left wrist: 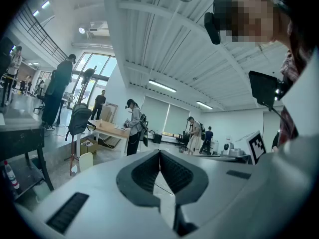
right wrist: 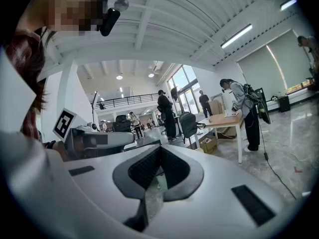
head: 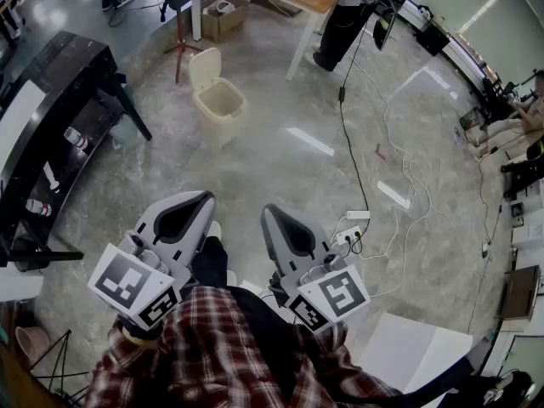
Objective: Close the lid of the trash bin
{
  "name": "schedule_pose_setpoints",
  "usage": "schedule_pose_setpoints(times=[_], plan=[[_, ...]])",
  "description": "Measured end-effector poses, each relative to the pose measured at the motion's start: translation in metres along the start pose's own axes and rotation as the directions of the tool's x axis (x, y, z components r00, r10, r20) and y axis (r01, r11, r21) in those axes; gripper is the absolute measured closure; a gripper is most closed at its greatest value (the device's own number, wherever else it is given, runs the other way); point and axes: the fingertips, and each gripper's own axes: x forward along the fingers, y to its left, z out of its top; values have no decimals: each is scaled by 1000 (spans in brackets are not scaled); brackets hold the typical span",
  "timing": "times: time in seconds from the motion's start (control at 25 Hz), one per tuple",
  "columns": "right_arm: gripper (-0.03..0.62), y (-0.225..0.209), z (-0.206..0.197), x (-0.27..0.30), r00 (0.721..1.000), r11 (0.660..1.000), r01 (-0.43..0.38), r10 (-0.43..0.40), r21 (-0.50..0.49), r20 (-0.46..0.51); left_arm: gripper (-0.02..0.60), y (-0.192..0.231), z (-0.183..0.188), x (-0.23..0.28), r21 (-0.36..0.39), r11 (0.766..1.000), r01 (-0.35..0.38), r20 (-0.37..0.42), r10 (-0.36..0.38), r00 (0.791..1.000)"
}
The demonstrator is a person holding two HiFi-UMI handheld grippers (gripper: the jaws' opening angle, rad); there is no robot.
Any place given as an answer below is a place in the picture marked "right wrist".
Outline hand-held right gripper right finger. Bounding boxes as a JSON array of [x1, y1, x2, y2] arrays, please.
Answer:
[[149, 144, 297, 239]]

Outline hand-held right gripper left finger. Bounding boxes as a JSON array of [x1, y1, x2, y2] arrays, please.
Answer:
[[62, 144, 161, 239]]

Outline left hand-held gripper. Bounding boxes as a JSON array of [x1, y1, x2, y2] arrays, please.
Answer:
[[52, 108, 137, 162]]

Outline black office chair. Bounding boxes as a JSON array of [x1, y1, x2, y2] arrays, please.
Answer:
[[112, 115, 132, 133]]

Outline black balcony railing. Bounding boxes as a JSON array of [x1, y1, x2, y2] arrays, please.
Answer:
[[96, 93, 160, 109]]

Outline open cardboard box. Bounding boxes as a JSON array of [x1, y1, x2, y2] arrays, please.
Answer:
[[199, 135, 219, 154]]

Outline grey backpack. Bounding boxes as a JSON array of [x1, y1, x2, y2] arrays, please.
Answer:
[[178, 111, 206, 144]]

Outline flat cardboard sheets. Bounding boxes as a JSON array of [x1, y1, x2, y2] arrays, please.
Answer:
[[216, 126, 238, 139]]

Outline wooden table with white legs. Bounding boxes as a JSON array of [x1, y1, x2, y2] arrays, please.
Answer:
[[196, 113, 246, 164]]

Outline person's plaid shirt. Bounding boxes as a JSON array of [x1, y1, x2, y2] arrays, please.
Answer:
[[4, 30, 48, 142]]

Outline white paper sheet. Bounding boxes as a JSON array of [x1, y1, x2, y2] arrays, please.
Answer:
[[223, 109, 240, 119]]

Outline large cardboard boxes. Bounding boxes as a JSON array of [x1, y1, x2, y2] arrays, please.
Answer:
[[208, 95, 227, 116]]

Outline black cabinet box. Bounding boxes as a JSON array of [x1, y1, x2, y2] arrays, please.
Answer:
[[277, 95, 291, 113]]

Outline grey dome ceiling lamp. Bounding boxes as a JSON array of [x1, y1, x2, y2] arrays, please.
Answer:
[[114, 0, 130, 11]]

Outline person's head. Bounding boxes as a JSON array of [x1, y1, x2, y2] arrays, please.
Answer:
[[24, 0, 105, 37]]

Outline grey roller blind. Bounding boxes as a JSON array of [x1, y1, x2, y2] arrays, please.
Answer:
[[266, 29, 315, 89], [236, 45, 287, 102]]

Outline long ceiling tube light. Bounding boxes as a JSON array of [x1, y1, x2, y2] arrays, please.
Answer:
[[280, 0, 298, 11], [220, 23, 253, 49]]

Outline white round-lens camera module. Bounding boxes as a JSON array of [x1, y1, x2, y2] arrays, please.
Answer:
[[76, 122, 101, 133]]

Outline black floor cable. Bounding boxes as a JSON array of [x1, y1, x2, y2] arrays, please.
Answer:
[[258, 122, 298, 200]]

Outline large glass window wall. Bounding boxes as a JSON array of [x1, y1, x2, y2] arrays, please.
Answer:
[[166, 65, 202, 114]]

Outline black head-worn camera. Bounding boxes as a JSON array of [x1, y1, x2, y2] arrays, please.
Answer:
[[96, 0, 121, 37]]

